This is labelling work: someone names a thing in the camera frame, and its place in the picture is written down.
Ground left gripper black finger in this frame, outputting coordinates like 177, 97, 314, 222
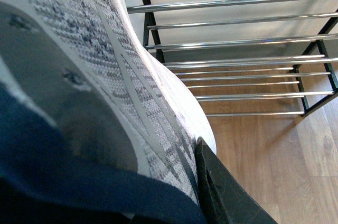
195, 139, 276, 224

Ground grey knit sneaker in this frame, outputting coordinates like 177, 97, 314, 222
1, 0, 215, 223

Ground black metal shoe rack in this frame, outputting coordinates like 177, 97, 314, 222
125, 0, 337, 117

